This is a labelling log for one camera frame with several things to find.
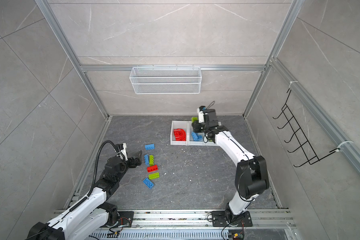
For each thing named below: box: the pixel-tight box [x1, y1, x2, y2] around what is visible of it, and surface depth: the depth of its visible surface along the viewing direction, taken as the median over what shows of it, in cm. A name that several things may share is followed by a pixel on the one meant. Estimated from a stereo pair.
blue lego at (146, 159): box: [144, 154, 150, 166], surface depth 95 cm
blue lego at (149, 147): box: [144, 143, 155, 151], surface depth 100 cm
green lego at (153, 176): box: [148, 172, 160, 180], surface depth 90 cm
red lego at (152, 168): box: [147, 164, 159, 173], surface depth 92 cm
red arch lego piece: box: [173, 128, 187, 141], surface depth 105 cm
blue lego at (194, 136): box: [191, 131, 200, 141], surface depth 103 cm
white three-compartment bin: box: [170, 120, 218, 146], surface depth 103 cm
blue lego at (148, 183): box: [142, 177, 155, 190], surface depth 86 cm
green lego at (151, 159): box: [149, 154, 155, 167], surface depth 94 cm
